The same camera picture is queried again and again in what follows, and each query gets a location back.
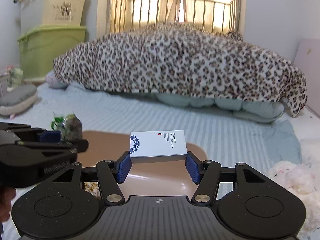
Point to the beige plastic storage box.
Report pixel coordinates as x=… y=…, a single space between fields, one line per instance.
x=36 y=13

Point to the leopard print blanket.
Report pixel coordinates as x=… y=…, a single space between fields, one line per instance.
x=182 y=59

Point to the yellow floral hair scrunchie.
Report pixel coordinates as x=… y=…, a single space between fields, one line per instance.
x=92 y=188

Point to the green plastic storage box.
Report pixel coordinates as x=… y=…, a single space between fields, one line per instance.
x=41 y=45

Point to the pink pillow corner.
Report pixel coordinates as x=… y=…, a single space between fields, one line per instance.
x=53 y=82

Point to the person's left hand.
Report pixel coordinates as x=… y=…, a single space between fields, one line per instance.
x=7 y=195

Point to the white fluffy plush toy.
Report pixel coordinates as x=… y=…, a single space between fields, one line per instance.
x=302 y=180

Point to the pink headboard panel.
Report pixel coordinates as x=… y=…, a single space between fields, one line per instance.
x=308 y=60

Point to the green patterned snack packet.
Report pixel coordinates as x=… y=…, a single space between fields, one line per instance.
x=69 y=126

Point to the beige plastic storage bin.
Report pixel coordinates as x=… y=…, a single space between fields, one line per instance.
x=145 y=179

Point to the grey beige plush cushion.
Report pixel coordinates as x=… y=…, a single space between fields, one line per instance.
x=18 y=100

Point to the light green quilted comforter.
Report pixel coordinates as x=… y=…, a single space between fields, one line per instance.
x=261 y=112

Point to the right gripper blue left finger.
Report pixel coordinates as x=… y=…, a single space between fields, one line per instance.
x=110 y=174

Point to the yellow curtain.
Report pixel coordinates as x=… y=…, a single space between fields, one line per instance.
x=213 y=16

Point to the blue striped bed sheet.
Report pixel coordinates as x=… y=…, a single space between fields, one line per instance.
x=223 y=137

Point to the small decorated bottle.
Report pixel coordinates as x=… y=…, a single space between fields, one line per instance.
x=15 y=77

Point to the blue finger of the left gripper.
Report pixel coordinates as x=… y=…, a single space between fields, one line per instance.
x=50 y=140
x=4 y=126

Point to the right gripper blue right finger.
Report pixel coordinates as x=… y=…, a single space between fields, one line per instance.
x=206 y=175

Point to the wooden bed rail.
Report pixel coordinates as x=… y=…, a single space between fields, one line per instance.
x=209 y=15

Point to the white blue card box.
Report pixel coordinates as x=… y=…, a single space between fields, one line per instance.
x=154 y=144

